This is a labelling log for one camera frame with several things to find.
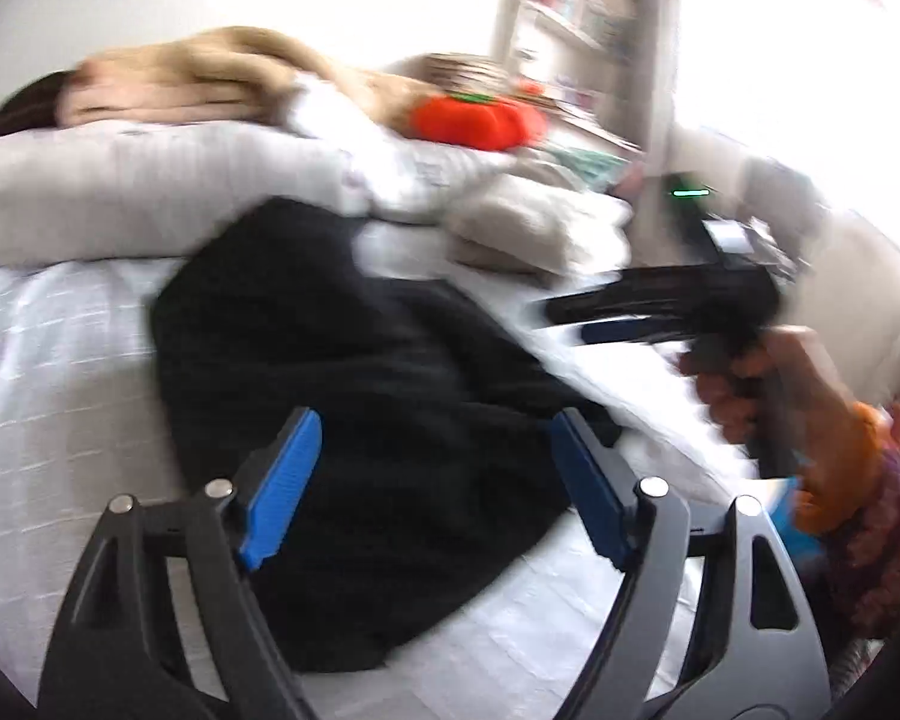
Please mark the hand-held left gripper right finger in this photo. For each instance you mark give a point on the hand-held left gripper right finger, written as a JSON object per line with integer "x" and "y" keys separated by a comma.
{"x": 592, "y": 480}

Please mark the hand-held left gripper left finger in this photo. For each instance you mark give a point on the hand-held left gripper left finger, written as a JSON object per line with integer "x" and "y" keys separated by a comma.
{"x": 285, "y": 487}

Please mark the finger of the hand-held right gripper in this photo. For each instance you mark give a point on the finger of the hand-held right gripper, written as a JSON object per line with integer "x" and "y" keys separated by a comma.
{"x": 615, "y": 331}
{"x": 615, "y": 296}

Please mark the black garment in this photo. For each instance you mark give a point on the black garment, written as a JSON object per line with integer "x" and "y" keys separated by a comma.
{"x": 390, "y": 405}

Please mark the person's right forearm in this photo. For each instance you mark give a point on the person's right forearm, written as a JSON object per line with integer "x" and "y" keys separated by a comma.
{"x": 877, "y": 540}

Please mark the person's right hand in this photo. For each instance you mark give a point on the person's right hand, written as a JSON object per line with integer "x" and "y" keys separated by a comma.
{"x": 806, "y": 367}

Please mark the cream fluffy blanket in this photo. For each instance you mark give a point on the cream fluffy blanket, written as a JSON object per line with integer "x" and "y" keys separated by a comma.
{"x": 540, "y": 225}

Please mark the teal patterned cloth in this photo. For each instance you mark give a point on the teal patterned cloth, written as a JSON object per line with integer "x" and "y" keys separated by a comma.
{"x": 592, "y": 165}

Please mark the orange plush pumpkin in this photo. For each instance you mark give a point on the orange plush pumpkin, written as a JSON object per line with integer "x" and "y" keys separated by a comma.
{"x": 472, "y": 124}

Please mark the white printed quilt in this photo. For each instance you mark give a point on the white printed quilt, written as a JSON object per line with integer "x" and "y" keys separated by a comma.
{"x": 420, "y": 165}

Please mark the white textured bedspread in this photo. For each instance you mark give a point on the white textured bedspread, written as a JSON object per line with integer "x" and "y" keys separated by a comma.
{"x": 60, "y": 360}

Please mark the beige striped cushion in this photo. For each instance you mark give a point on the beige striped cushion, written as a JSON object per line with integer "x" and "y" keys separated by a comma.
{"x": 457, "y": 71}

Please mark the white bookshelf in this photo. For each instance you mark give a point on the white bookshelf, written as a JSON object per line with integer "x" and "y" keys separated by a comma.
{"x": 570, "y": 0}

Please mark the pale grey pillow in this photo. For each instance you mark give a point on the pale grey pillow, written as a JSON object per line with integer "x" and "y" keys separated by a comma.
{"x": 157, "y": 180}

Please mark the tan quilted blanket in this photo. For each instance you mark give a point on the tan quilted blanket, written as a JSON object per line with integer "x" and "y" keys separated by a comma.
{"x": 217, "y": 67}

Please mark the dark cloth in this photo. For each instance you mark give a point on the dark cloth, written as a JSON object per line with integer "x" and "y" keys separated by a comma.
{"x": 22, "y": 101}

